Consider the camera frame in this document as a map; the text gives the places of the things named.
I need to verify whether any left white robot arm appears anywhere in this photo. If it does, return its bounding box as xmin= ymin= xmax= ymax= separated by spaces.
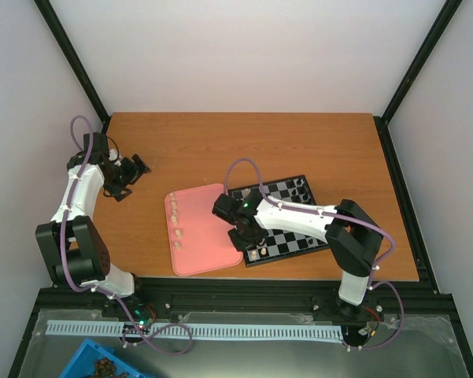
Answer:
xmin=35 ymin=132 xmax=150 ymax=317

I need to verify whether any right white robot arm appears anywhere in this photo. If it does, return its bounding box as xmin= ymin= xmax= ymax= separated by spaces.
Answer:
xmin=212 ymin=192 xmax=383 ymax=318

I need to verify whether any left controller board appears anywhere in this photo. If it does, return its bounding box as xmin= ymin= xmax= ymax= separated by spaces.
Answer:
xmin=132 ymin=303 xmax=157 ymax=330

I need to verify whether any controller board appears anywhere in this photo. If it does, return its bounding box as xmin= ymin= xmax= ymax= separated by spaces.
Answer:
xmin=132 ymin=303 xmax=157 ymax=330
xmin=359 ymin=306 xmax=381 ymax=340

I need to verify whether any right controller board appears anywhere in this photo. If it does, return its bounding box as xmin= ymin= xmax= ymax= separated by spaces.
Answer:
xmin=359 ymin=306 xmax=381 ymax=340

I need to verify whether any pink plastic tray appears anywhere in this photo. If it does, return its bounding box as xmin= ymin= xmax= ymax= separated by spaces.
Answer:
xmin=164 ymin=183 xmax=243 ymax=276

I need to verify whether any black white chessboard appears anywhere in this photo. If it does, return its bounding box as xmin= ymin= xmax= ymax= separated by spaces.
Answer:
xmin=242 ymin=175 xmax=328 ymax=268

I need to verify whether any blue plastic bin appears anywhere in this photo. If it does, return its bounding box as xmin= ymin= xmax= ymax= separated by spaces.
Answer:
xmin=59 ymin=339 xmax=154 ymax=378

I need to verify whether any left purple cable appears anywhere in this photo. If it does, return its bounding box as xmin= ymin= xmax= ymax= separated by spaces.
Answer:
xmin=61 ymin=114 xmax=194 ymax=354

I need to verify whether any purple cable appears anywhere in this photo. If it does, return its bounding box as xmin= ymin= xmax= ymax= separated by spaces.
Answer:
xmin=224 ymin=158 xmax=405 ymax=352
xmin=61 ymin=114 xmax=194 ymax=354

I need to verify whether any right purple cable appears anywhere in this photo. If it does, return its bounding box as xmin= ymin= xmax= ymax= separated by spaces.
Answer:
xmin=224 ymin=158 xmax=405 ymax=352

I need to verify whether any light blue cable duct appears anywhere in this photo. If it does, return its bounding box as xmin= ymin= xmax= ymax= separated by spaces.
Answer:
xmin=45 ymin=320 xmax=343 ymax=343

